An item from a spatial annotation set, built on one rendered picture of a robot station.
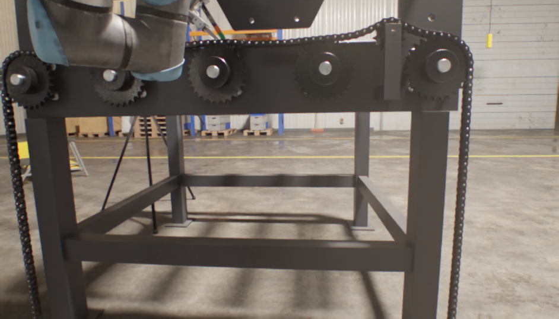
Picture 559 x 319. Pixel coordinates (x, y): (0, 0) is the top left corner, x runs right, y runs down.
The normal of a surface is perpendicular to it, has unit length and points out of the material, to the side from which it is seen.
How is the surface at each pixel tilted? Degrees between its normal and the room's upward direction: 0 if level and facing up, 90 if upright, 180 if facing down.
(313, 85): 90
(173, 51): 108
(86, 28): 122
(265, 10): 90
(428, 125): 90
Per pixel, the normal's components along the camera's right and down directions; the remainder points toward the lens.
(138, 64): 0.42, 0.88
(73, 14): 0.35, 0.58
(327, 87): -0.08, 0.12
